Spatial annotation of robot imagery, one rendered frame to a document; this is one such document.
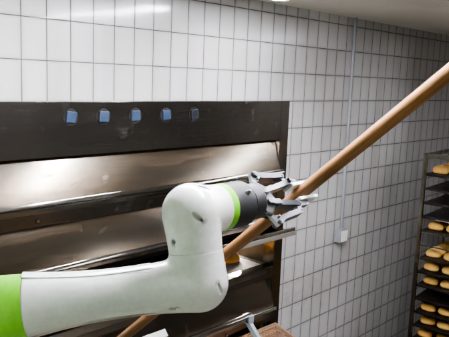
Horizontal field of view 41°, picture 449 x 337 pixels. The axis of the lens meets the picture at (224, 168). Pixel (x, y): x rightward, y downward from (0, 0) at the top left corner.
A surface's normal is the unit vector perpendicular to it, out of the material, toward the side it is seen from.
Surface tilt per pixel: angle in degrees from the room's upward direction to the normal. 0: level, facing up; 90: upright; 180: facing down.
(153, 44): 90
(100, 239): 70
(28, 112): 90
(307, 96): 90
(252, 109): 90
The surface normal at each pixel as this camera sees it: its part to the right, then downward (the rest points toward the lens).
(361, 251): 0.72, 0.13
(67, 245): 0.69, -0.22
